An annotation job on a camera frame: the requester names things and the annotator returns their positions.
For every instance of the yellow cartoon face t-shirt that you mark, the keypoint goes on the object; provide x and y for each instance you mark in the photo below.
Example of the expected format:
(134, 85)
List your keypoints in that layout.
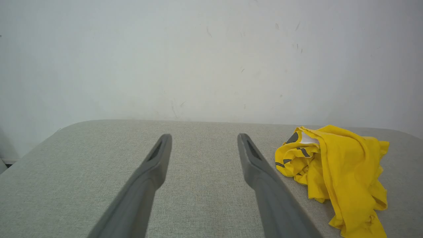
(343, 172)

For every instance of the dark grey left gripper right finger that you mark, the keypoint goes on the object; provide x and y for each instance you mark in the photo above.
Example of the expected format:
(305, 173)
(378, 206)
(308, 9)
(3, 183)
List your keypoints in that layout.
(267, 191)

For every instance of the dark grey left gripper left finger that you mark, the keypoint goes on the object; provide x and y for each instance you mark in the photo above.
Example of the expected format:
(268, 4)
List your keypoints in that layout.
(138, 191)

